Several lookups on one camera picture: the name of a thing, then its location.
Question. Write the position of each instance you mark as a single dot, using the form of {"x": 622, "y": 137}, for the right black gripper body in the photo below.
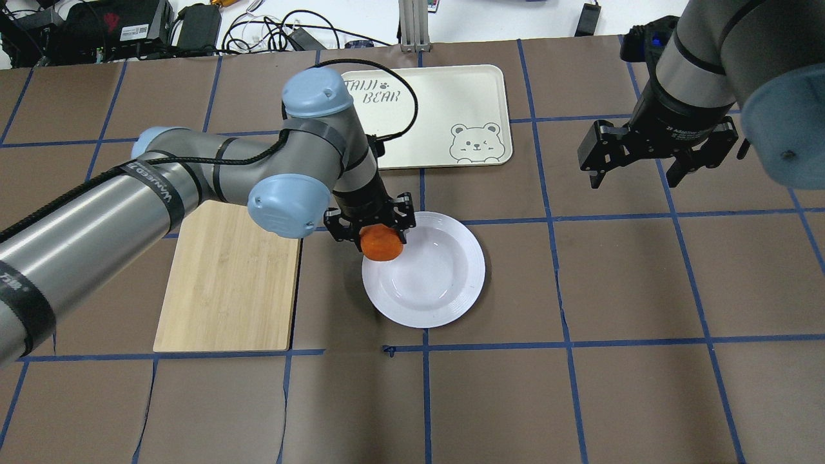
{"x": 670, "y": 119}

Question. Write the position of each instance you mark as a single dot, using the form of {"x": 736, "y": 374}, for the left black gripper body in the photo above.
{"x": 363, "y": 202}

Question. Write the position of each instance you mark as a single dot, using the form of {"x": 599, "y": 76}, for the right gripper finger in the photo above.
{"x": 596, "y": 176}
{"x": 680, "y": 168}

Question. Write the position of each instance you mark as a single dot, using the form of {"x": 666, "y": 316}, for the orange fruit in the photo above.
{"x": 380, "y": 243}

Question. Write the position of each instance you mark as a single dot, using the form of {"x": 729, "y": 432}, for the white round plate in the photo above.
{"x": 437, "y": 278}

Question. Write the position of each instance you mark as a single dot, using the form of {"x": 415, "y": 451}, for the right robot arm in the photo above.
{"x": 724, "y": 72}

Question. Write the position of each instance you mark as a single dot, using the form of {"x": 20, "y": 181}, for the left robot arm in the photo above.
{"x": 322, "y": 171}

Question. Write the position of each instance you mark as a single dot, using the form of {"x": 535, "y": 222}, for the cream bear tray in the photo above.
{"x": 447, "y": 116}

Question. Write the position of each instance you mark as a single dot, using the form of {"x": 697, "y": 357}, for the black power adapter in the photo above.
{"x": 588, "y": 19}

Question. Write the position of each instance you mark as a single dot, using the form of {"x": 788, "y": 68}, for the bamboo cutting board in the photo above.
{"x": 231, "y": 287}

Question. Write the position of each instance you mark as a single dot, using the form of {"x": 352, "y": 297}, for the black power brick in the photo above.
{"x": 198, "y": 29}

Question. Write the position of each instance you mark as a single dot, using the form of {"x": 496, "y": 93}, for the black computer box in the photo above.
{"x": 59, "y": 33}

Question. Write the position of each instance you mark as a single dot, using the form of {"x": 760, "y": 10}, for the aluminium frame post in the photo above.
{"x": 414, "y": 26}

